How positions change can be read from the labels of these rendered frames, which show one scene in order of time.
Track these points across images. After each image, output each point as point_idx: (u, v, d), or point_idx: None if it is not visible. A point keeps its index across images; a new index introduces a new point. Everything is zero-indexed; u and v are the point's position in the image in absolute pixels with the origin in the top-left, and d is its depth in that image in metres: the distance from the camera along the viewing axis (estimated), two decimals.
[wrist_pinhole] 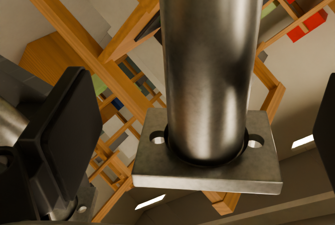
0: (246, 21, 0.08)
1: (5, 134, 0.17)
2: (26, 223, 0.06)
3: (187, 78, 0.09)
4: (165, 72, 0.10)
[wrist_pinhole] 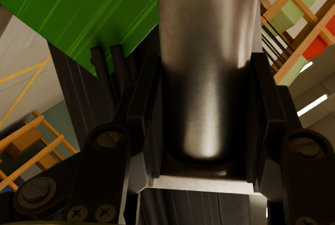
0: (240, 15, 0.08)
1: None
2: (26, 223, 0.06)
3: (183, 73, 0.09)
4: (162, 69, 0.10)
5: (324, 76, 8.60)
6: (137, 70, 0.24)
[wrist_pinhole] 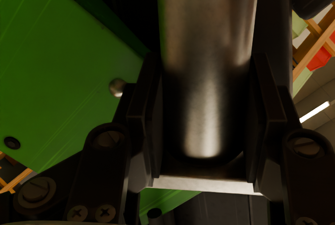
0: (240, 14, 0.08)
1: None
2: (26, 223, 0.06)
3: (183, 72, 0.09)
4: (162, 68, 0.10)
5: (325, 81, 8.58)
6: (175, 224, 0.21)
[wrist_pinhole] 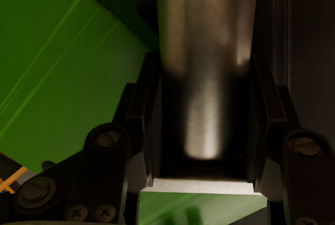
0: (241, 12, 0.08)
1: None
2: (26, 223, 0.06)
3: (184, 72, 0.09)
4: (162, 69, 0.10)
5: None
6: None
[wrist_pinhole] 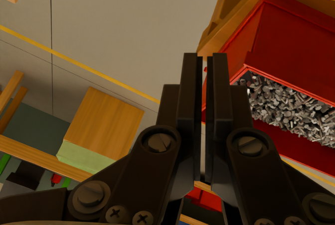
0: None
1: None
2: (26, 223, 0.06)
3: None
4: None
5: None
6: None
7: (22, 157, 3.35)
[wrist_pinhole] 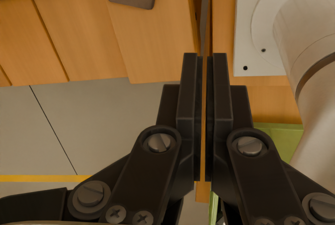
0: None
1: None
2: (26, 223, 0.06)
3: None
4: None
5: None
6: None
7: None
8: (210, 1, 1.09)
